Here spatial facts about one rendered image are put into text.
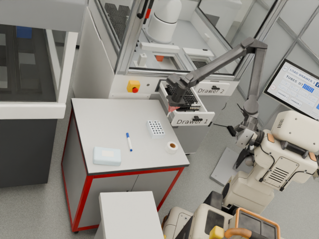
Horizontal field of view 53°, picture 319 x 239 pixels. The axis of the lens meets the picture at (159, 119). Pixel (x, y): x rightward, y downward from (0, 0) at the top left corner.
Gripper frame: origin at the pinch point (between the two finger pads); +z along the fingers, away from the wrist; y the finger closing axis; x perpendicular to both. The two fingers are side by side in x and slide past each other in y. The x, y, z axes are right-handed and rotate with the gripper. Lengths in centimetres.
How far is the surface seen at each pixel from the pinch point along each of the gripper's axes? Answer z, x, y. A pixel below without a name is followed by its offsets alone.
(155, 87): 12.6, -36.0, -6.7
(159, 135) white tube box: 19.2, 3.2, 0.7
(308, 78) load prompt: -20, -19, -118
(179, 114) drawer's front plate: 5.1, -2.5, -9.4
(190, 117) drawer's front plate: 8.3, -2.6, -19.0
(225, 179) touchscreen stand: 93, -6, -100
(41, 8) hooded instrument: -46, -11, 76
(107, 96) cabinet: 26, -38, 24
